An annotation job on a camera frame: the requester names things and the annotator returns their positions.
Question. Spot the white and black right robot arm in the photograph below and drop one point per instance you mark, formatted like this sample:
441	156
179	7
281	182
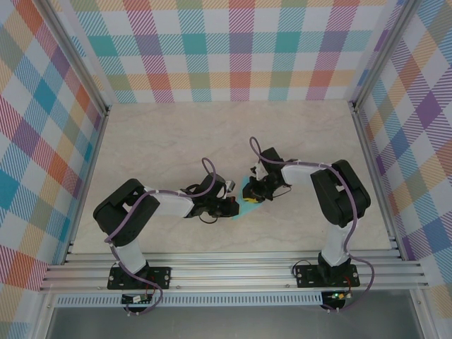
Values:
300	174

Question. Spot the grey metal panel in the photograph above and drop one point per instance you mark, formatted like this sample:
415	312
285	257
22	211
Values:
229	323

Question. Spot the circuit board with green light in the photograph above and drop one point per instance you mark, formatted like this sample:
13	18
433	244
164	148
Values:
339	296

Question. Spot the light blue cloth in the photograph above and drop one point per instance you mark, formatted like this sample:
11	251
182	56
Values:
243	212

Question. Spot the aluminium corner post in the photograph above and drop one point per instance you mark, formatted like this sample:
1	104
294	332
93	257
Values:
383	53
77	58

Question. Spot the aluminium side rail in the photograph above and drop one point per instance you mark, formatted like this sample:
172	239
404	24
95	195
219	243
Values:
84	187
373	166

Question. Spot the aluminium mounting rail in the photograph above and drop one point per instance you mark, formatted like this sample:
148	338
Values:
229	272

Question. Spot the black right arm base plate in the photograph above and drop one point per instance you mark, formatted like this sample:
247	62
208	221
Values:
305	277

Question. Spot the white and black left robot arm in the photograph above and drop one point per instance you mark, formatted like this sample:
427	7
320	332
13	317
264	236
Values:
169	205

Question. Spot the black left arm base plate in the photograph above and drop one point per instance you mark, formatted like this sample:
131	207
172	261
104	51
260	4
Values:
162	275

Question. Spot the small black circuit board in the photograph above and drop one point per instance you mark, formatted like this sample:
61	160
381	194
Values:
134	299

